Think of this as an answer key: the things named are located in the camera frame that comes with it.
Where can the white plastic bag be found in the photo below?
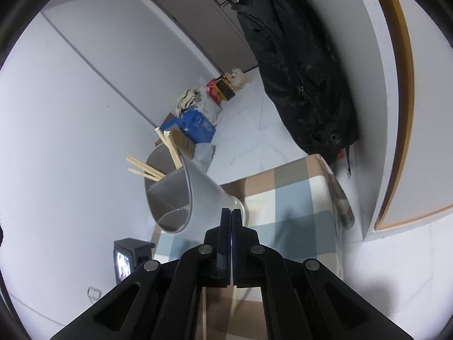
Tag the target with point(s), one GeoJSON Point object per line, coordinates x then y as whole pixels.
{"type": "Point", "coordinates": [212, 111]}

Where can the grey plastic mailer bag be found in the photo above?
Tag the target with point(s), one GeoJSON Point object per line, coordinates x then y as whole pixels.
{"type": "Point", "coordinates": [205, 157]}

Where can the grey door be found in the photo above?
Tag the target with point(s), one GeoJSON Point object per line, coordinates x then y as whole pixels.
{"type": "Point", "coordinates": [212, 21]}

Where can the checkered tablecloth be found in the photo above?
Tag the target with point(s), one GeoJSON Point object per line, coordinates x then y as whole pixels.
{"type": "Point", "coordinates": [300, 202]}

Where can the red paper bag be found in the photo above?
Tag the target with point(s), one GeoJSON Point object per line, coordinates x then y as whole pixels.
{"type": "Point", "coordinates": [213, 92]}

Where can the grey utensil holder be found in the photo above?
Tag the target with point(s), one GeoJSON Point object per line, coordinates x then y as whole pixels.
{"type": "Point", "coordinates": [201, 194]}

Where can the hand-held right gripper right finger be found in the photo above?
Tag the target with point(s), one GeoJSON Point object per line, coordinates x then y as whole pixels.
{"type": "Point", "coordinates": [237, 248]}

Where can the folded beige cloth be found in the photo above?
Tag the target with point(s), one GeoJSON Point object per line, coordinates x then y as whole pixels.
{"type": "Point", "coordinates": [187, 99]}

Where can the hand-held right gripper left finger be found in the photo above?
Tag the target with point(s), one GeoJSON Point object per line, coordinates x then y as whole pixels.
{"type": "Point", "coordinates": [223, 248]}

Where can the black and yellow paper bag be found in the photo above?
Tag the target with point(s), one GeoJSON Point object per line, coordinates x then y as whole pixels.
{"type": "Point", "coordinates": [225, 90]}

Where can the beige plastic bag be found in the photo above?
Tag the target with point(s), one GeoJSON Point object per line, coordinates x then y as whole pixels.
{"type": "Point", "coordinates": [240, 78]}

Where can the blue cardboard box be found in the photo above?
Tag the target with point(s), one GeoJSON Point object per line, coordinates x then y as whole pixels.
{"type": "Point", "coordinates": [196, 124]}

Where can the white wardrobe door wooden trim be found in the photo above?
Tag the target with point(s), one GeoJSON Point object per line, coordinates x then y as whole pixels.
{"type": "Point", "coordinates": [407, 113]}

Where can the brown cardboard box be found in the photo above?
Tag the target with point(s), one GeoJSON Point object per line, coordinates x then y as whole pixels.
{"type": "Point", "coordinates": [184, 143]}

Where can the flat brown cardboard piece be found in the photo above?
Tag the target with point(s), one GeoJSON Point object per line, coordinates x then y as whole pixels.
{"type": "Point", "coordinates": [169, 118]}

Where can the black backpack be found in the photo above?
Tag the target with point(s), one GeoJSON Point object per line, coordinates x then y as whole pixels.
{"type": "Point", "coordinates": [293, 78]}

